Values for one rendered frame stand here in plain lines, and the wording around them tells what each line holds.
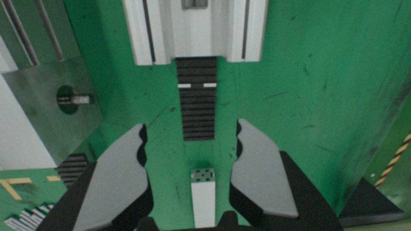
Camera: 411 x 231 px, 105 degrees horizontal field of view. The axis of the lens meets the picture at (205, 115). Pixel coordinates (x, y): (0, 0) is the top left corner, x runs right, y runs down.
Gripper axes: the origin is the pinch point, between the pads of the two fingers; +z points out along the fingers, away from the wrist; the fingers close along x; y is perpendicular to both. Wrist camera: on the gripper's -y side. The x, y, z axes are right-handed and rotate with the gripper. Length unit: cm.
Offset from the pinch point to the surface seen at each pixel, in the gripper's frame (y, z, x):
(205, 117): 4.6, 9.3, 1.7
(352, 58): -3.1, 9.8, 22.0
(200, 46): -5.3, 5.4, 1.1
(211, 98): 1.6, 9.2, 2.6
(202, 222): 27.0, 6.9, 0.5
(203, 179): 15.5, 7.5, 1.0
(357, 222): 39, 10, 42
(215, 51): -4.9, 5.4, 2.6
